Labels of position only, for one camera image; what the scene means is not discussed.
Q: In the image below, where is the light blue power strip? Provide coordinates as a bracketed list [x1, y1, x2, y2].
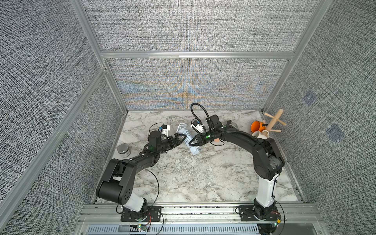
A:
[177, 123, 199, 155]

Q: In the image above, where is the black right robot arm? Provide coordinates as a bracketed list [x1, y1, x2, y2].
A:
[189, 128, 285, 221]

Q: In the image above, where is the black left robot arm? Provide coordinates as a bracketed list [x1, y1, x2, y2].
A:
[96, 131, 187, 213]

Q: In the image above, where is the small metal tin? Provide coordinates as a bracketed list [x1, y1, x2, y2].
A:
[117, 143, 131, 157]

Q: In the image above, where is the orange mug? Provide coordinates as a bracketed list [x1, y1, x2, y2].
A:
[251, 120, 267, 133]

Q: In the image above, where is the white mug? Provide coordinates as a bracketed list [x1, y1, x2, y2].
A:
[252, 130, 270, 140]

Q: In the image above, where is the wooden mug tree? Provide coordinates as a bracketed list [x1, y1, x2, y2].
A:
[264, 109, 287, 132]

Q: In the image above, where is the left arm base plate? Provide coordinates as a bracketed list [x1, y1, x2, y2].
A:
[120, 206, 162, 223]

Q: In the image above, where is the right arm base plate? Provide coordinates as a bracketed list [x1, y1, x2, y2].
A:
[235, 205, 282, 223]

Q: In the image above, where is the aluminium front rail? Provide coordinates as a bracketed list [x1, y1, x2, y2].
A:
[74, 202, 329, 235]

